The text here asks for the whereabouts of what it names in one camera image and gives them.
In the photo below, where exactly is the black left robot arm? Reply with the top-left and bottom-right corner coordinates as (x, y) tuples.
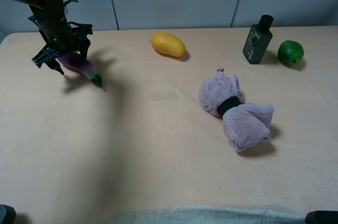
(13, 0), (93, 73)

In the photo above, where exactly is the grey cloth at bottom edge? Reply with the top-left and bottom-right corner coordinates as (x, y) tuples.
(111, 207), (305, 223)

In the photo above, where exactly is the black elastic band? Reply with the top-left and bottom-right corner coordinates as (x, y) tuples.
(217, 96), (242, 117)

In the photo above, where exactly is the purple toy eggplant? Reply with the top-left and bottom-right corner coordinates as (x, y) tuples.
(58, 52), (103, 87)

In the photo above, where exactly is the dark green bottle black cap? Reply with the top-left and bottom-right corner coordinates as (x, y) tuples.
(243, 15), (274, 64)

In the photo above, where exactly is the lilac rolled towel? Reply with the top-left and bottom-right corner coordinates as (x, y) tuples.
(199, 68), (275, 153)

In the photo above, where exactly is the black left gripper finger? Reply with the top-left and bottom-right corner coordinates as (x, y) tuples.
(32, 45), (64, 75)
(75, 38), (91, 58)

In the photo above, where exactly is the green lime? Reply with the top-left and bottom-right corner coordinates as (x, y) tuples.
(277, 40), (304, 66)

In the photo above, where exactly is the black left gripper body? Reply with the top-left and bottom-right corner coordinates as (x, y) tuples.
(30, 10), (93, 53)

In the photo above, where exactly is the yellow toy mango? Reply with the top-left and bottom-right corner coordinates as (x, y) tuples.
(150, 32), (186, 58)

